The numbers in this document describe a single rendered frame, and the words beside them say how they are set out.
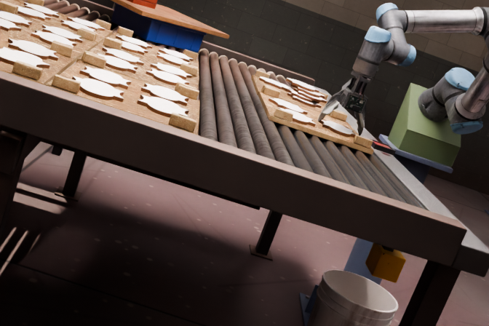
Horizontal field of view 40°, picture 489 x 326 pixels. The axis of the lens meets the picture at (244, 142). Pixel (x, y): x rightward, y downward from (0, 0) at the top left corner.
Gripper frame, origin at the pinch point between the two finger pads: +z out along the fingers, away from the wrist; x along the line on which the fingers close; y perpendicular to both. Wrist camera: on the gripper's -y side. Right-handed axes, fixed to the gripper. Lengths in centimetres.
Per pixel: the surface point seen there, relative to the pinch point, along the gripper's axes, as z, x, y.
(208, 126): 0, -45, 51
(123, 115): -5, -65, 80
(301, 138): 1.3, -15.9, 24.6
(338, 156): 0.8, -5.9, 33.0
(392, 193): -1, 4, 57
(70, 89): -4, -78, 70
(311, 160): 0.5, -16.2, 47.2
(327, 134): 0.0, -6.3, 14.5
